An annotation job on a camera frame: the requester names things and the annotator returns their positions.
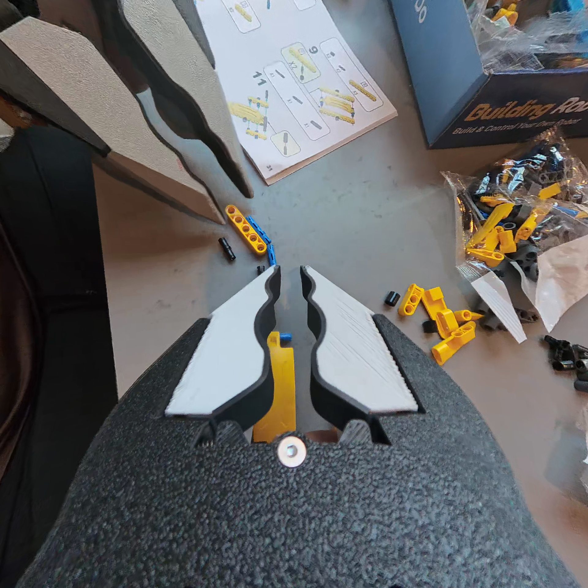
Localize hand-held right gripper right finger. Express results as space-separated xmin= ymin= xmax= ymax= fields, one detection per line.
xmin=300 ymin=265 xmax=420 ymax=433

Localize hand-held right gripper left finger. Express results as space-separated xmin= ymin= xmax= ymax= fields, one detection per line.
xmin=164 ymin=265 xmax=282 ymax=432

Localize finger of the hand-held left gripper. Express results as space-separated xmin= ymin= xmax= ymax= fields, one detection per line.
xmin=0 ymin=17 xmax=227 ymax=226
xmin=92 ymin=0 xmax=254 ymax=199

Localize yellow curved panel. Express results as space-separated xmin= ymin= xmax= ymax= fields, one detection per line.
xmin=252 ymin=331 xmax=297 ymax=444

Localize grey desk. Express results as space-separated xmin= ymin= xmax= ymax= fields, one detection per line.
xmin=92 ymin=0 xmax=588 ymax=575

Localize short yellow two-hole beam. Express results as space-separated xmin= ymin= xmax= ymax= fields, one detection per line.
xmin=398 ymin=283 xmax=424 ymax=317

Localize yellow angled brick assembly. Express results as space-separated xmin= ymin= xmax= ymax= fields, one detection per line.
xmin=421 ymin=287 xmax=484 ymax=366

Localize instruction booklet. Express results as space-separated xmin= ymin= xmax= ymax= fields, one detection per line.
xmin=195 ymin=0 xmax=398 ymax=185

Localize grey brick connector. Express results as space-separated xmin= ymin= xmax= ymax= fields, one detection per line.
xmin=478 ymin=299 xmax=539 ymax=332

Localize yellow five-hole beam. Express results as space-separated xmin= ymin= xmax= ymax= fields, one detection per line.
xmin=224 ymin=204 xmax=268 ymax=256

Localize person's dark trousers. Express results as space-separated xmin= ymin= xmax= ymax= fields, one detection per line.
xmin=0 ymin=124 xmax=119 ymax=588

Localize clear bag of yellow parts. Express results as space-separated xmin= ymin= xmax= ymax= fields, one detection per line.
xmin=440 ymin=131 xmax=588 ymax=344

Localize person's brown shirt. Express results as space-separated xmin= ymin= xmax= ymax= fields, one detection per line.
xmin=0 ymin=220 xmax=44 ymax=478

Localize blue cardboard kit box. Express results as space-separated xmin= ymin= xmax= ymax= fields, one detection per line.
xmin=390 ymin=0 xmax=588 ymax=150

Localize plastic bags of brick parts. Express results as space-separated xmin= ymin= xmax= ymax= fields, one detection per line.
xmin=464 ymin=0 xmax=588 ymax=72

